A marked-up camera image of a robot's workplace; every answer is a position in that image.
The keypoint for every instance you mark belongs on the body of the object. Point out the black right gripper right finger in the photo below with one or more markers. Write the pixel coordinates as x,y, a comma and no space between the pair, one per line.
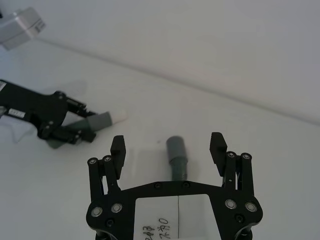
218,152

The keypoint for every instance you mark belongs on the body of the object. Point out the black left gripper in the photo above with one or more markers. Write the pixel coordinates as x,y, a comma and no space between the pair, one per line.
37,107

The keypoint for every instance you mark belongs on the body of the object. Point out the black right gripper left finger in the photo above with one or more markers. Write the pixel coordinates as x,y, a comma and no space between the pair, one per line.
117,155

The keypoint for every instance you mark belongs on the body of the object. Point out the white table cloth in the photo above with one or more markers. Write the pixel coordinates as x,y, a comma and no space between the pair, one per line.
62,190

